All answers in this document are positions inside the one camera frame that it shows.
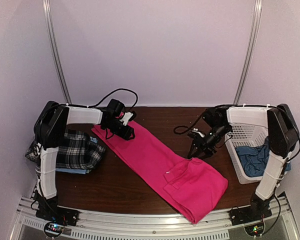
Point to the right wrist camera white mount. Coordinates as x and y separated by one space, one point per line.
195 133

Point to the round circuit board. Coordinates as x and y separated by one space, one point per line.
255 230
53 230

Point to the blue denim garment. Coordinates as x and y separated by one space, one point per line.
254 159

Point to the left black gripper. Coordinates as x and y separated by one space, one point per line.
127 133

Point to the black white plaid shirt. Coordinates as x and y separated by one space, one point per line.
77 150

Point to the aluminium frame post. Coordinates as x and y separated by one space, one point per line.
54 49
254 31

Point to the white plastic laundry basket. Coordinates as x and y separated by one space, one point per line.
247 136

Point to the left round circuit board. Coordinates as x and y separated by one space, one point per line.
53 230

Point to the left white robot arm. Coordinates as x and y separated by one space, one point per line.
50 128

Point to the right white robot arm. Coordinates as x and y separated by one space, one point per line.
283 136

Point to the right aluminium frame post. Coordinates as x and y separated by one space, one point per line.
254 31

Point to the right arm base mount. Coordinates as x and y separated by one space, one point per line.
243 215

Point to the right round circuit board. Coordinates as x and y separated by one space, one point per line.
255 230

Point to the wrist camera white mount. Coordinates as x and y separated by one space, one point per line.
127 117
195 133

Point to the pink shirt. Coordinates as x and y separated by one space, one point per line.
191 186

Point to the left aluminium frame post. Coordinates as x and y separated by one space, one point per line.
54 49

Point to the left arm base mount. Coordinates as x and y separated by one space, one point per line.
61 216

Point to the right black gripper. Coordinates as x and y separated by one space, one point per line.
203 147

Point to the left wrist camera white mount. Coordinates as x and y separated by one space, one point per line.
127 117

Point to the front aluminium rail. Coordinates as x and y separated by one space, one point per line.
93 225

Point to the folded light blue shirt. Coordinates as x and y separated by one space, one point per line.
75 171

